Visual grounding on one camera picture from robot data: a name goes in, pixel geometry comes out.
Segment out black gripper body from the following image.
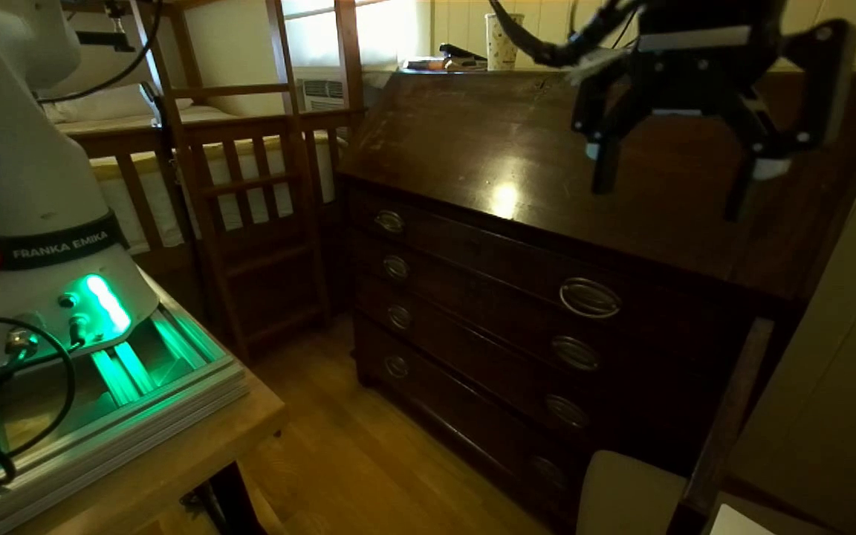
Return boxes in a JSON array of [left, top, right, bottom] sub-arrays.
[[585, 0, 796, 112]]

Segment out dark wooden slant-front desk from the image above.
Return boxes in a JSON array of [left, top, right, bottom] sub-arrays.
[[334, 61, 856, 532]]

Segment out white dotted paper cup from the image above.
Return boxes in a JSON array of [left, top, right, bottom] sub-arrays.
[[481, 9, 524, 75]]

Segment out small black box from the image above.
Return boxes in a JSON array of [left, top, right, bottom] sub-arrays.
[[438, 42, 487, 64]]

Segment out bright window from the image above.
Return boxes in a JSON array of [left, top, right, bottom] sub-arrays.
[[276, 0, 438, 112]]

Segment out dark wooden cushioned chair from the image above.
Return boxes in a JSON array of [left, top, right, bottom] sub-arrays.
[[575, 449, 715, 535]]

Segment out white paper sheet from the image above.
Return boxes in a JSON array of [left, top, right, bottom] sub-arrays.
[[709, 503, 779, 535]]

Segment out dark slatted wooden railing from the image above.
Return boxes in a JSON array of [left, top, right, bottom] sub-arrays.
[[70, 122, 215, 320]]

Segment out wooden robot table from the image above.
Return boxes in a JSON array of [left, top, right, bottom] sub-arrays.
[[0, 369, 288, 535]]

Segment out white bedding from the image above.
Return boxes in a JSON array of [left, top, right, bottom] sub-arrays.
[[44, 84, 169, 131]]

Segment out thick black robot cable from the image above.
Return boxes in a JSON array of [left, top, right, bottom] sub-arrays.
[[484, 0, 649, 72]]

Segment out tall wooden shelf frame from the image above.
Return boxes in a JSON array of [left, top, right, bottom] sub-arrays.
[[128, 0, 367, 365]]

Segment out thin black hanging cable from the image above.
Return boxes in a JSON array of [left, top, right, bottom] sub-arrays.
[[40, 0, 168, 107]]

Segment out black base cables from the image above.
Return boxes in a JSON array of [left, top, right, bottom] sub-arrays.
[[0, 311, 82, 491]]

